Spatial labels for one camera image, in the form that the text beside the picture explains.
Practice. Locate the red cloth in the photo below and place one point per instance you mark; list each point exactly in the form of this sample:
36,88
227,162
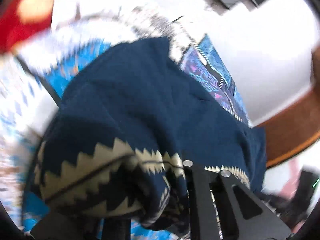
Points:
20,12

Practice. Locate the navy patterned dress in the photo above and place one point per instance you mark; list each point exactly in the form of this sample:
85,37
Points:
137,92

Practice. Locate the blue patchwork bedspread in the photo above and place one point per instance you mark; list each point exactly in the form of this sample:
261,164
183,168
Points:
215,80

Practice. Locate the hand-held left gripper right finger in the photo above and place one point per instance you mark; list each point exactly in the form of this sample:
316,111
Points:
202,205

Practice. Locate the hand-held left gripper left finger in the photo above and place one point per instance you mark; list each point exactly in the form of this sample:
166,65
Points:
120,231

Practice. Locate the white pillow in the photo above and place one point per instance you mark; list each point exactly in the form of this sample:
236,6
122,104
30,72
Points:
87,2

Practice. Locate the brown wooden door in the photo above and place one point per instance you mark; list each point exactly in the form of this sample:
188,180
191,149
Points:
287,135

